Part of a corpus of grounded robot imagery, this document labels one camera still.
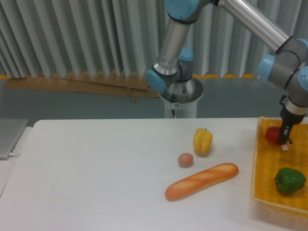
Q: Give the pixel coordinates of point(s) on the red bell pepper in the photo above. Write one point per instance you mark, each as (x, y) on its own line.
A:
(271, 135)

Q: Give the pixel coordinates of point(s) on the yellow bell pepper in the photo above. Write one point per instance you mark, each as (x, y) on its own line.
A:
(202, 141)

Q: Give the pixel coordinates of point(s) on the brown egg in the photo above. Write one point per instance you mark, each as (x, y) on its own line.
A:
(185, 160)

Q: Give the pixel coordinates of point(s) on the silver laptop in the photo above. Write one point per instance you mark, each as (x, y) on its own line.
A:
(11, 131)

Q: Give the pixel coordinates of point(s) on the yellow woven basket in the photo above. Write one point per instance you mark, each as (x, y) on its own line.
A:
(270, 158)

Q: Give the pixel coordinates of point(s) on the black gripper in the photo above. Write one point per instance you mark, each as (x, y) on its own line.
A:
(288, 120)

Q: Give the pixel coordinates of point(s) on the brown cardboard sheet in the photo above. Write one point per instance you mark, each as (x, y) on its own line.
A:
(133, 85)

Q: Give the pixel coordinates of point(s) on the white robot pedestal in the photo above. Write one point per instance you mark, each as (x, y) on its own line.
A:
(181, 99)

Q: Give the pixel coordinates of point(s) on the white corrugated curtain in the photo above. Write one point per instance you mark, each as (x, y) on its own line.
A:
(61, 36)

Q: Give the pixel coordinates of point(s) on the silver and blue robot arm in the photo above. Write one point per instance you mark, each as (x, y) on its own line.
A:
(228, 37)

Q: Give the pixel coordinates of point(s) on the baguette bread loaf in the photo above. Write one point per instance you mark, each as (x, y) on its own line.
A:
(200, 180)

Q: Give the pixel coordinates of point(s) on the green bell pepper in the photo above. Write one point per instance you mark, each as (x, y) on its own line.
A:
(289, 180)

